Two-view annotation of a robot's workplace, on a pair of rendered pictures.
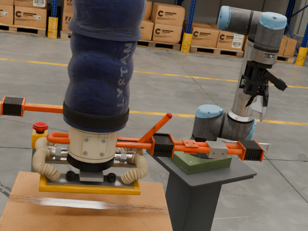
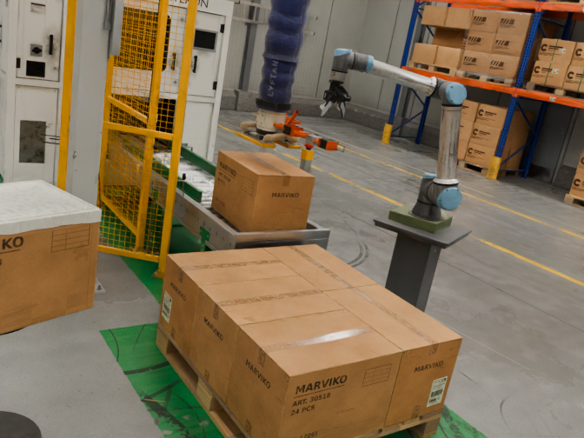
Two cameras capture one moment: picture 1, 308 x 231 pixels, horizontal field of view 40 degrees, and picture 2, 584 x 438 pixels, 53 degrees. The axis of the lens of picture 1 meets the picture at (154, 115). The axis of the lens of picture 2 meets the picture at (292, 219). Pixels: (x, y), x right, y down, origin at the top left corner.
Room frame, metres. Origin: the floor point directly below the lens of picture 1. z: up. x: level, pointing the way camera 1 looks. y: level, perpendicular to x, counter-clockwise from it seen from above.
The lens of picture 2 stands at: (0.07, -3.28, 1.72)
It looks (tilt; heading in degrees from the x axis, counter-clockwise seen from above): 17 degrees down; 66
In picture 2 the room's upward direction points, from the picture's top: 10 degrees clockwise
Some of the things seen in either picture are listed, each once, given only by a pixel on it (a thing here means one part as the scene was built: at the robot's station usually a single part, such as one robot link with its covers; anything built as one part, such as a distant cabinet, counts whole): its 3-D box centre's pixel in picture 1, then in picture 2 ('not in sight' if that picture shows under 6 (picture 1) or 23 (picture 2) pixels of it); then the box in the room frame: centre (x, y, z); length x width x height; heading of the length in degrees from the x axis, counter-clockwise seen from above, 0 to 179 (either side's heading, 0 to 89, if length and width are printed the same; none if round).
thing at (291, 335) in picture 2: not in sight; (299, 328); (1.29, -0.88, 0.34); 1.20 x 1.00 x 0.40; 103
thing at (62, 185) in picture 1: (90, 179); (255, 136); (1.27, 0.18, 1.11); 0.34 x 0.10 x 0.05; 104
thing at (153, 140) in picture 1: (161, 144); (293, 130); (1.42, -0.04, 1.21); 0.10 x 0.08 x 0.06; 14
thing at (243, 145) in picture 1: (249, 151); (327, 144); (1.50, -0.39, 1.21); 0.08 x 0.07 x 0.05; 104
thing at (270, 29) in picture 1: (270, 31); (341, 60); (1.51, -0.35, 1.67); 0.10 x 0.09 x 0.12; 171
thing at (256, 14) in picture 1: (266, 25); (361, 63); (1.62, -0.36, 1.67); 0.12 x 0.12 x 0.09; 81
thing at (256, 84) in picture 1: (256, 78); (335, 91); (1.50, -0.34, 1.50); 0.09 x 0.08 x 0.12; 103
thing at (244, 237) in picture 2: not in sight; (284, 235); (1.44, -0.16, 0.58); 0.70 x 0.03 x 0.06; 13
